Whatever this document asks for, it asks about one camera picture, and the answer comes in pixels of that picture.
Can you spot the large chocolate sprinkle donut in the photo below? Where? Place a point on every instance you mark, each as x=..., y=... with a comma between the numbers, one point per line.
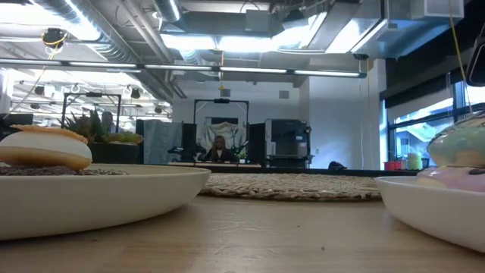
x=57, y=170

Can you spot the white orange iced donut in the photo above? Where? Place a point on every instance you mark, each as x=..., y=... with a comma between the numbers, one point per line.
x=45, y=146

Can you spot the green iced donut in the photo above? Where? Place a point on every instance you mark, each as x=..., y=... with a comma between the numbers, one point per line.
x=458, y=146

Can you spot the draped light cloth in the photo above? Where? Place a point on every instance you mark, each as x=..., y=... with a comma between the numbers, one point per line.
x=227, y=132

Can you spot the small green plant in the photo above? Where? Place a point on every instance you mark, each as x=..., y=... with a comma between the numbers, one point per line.
x=242, y=154

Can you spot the person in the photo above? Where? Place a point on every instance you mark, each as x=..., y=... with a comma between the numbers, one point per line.
x=219, y=153
x=108, y=121

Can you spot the grey machine cabinet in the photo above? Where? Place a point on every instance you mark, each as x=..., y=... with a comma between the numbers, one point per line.
x=286, y=138

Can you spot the round woven straw mat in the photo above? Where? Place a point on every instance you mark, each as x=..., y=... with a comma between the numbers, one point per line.
x=295, y=187

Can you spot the grey partition panel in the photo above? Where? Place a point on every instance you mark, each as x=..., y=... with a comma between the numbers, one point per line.
x=161, y=138

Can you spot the long linear ceiling lamp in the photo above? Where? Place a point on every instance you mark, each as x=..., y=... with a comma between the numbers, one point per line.
x=178, y=67

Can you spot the yellow-green plant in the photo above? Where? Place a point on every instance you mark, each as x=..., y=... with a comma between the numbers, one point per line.
x=125, y=137

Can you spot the black plant pot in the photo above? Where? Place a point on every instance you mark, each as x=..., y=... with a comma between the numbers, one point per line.
x=115, y=153

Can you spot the red box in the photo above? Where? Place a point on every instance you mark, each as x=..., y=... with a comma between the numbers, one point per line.
x=392, y=165

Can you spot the green succulent plant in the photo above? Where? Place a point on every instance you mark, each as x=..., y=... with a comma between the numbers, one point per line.
x=87, y=127

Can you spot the white round plate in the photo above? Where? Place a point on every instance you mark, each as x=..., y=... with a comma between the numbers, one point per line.
x=94, y=204
x=428, y=216

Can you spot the yellow-green cylinder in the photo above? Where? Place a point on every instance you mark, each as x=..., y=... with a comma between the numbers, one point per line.
x=414, y=161

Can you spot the pink iced donut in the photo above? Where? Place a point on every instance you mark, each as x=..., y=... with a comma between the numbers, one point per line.
x=447, y=178

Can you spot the black monitor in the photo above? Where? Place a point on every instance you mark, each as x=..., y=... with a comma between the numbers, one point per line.
x=19, y=119

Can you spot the black stand frame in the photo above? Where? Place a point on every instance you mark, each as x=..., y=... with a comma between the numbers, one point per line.
x=92, y=94
x=221, y=101

